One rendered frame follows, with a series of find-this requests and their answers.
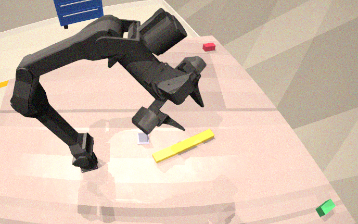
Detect green rectangular block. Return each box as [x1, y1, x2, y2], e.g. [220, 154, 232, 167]
[316, 199, 335, 217]

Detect red rectangular block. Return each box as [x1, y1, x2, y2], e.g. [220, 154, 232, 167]
[203, 43, 216, 52]

